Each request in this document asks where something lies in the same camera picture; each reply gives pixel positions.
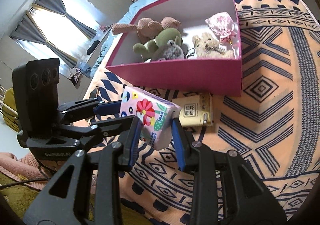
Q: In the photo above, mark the green frog plush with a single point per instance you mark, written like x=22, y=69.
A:
x=164, y=38

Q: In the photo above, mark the floral tissue pack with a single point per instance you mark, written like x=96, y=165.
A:
x=154, y=112

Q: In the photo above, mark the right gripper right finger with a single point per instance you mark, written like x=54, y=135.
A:
x=226, y=189

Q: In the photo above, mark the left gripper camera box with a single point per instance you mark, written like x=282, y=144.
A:
x=36, y=98

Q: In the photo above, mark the grey curtain lower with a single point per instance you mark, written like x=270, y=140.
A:
x=27, y=30

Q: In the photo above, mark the beige bunny plush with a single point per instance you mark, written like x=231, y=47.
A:
x=207, y=47

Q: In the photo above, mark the pink cardboard box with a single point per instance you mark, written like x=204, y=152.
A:
x=217, y=76

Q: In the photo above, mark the orange navy patterned blanket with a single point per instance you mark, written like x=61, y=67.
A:
x=265, y=100

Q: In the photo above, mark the pink floral drawstring pouch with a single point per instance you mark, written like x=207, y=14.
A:
x=222, y=25

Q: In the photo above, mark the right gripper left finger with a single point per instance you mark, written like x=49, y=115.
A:
x=85, y=190

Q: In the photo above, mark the gold tissue pack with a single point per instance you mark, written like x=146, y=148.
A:
x=196, y=110

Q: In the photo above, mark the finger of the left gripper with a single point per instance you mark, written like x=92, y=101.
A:
x=107, y=108
x=122, y=123

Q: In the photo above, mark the grey fluffy plush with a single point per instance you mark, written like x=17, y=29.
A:
x=170, y=51

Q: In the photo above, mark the pink knit plush toy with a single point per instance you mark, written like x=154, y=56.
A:
x=146, y=28

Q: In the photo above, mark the pink knit sleeve left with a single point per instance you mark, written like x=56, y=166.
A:
x=22, y=169

